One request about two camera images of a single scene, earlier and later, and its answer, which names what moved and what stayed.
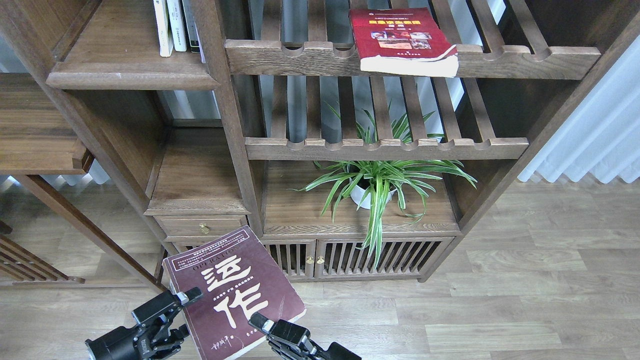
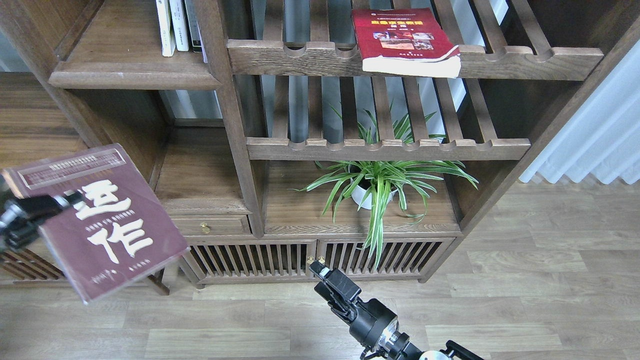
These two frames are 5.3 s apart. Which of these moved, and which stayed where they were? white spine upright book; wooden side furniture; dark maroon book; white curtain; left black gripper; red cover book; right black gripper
Moved: right black gripper; left black gripper; dark maroon book
Stayed: red cover book; white curtain; white spine upright book; wooden side furniture
